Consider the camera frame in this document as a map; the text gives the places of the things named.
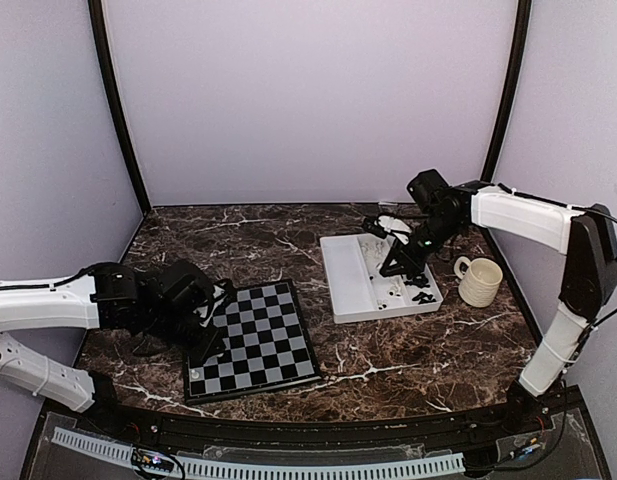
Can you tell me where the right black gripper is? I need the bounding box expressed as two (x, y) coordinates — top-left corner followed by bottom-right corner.
(380, 213), (465, 276)

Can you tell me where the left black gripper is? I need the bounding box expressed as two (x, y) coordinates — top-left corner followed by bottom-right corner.
(144, 309), (225, 365)

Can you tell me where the white plastic compartment tray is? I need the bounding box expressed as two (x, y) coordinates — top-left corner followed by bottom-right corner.
(320, 234), (443, 325)

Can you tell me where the black grey chessboard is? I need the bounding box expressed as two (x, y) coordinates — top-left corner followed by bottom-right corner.
(183, 279), (322, 405)

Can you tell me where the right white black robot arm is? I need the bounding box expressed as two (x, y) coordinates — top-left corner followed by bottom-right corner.
(365, 169), (617, 398)

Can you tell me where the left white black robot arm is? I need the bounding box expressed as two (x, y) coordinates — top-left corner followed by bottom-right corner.
(0, 260), (236, 436)

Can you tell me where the pile of white chess pieces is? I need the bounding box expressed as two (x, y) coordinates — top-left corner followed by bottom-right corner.
(359, 237), (402, 309)

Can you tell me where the pile of black chess pieces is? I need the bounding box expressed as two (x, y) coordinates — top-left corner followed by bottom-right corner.
(403, 273), (437, 305)

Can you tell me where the cream ribbed mug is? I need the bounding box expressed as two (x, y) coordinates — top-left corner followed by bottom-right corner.
(454, 256), (503, 308)

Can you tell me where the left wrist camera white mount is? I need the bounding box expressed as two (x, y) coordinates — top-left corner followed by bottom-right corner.
(196, 279), (236, 327)

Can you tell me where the white slotted cable duct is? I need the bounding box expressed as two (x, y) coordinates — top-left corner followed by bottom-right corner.
(51, 427), (465, 479)

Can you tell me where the black front rail base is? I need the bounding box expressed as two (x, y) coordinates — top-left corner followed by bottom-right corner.
(21, 387), (610, 479)

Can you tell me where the right black frame post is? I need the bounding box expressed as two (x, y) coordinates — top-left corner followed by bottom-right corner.
(480, 0), (533, 182)

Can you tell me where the black frame post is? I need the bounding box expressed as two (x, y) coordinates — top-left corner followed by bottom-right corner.
(480, 0), (533, 182)
(87, 0), (152, 217)

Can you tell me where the left black frame post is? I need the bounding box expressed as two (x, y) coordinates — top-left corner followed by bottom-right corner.
(87, 0), (152, 217)

